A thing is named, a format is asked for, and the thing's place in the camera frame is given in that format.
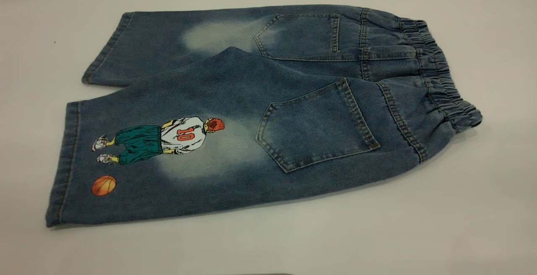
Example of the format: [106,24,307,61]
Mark blue denim printed jeans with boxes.
[45,4,483,228]

